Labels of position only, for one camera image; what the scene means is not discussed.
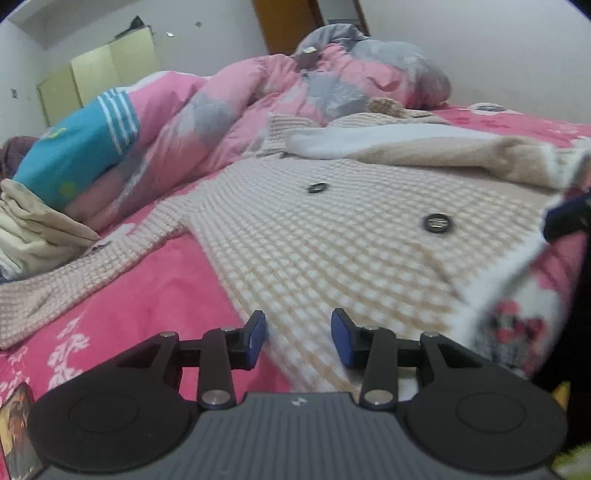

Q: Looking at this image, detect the pink grey floral duvet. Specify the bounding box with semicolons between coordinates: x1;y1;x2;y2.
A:
65;23;453;232

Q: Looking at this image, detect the cream folded garment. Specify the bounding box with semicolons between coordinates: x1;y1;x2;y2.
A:
0;178;100;278

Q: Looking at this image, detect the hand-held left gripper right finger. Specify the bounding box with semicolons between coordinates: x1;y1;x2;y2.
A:
331;308;482;411

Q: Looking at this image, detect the beige white checked coat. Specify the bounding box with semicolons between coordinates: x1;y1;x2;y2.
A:
0;97;591;398

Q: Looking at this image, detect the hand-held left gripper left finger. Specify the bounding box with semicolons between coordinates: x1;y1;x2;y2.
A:
115;310;267;411

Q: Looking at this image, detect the blue striped blanket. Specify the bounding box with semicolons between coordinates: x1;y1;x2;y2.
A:
11;88;141;210

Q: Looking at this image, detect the pale green wardrobe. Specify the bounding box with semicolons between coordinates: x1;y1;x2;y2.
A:
37;25;160;127

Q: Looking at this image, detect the white folded garment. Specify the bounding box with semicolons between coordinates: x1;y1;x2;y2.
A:
0;217;47;282

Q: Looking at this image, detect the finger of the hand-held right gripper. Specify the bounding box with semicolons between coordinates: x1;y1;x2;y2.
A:
544;190;591;243

